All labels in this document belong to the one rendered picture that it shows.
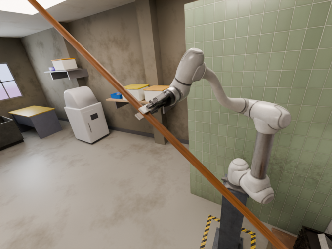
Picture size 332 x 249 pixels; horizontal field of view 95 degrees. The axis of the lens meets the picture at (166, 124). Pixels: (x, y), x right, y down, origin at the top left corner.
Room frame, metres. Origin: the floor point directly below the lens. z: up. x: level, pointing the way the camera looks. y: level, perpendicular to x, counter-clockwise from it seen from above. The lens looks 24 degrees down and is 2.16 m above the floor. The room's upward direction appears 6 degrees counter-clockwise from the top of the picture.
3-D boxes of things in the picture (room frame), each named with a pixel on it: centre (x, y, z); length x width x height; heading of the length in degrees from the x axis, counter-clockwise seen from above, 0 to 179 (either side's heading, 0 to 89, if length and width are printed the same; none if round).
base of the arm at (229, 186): (1.06, -0.58, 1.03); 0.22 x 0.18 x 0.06; 60
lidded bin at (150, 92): (3.22, 0.10, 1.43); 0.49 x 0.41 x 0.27; 60
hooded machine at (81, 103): (4.30, 2.32, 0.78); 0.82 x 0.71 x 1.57; 60
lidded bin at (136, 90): (3.52, 0.62, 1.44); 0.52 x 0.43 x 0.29; 60
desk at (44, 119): (5.26, 4.64, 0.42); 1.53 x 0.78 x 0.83; 60
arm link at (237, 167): (1.04, -0.60, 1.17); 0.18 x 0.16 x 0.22; 15
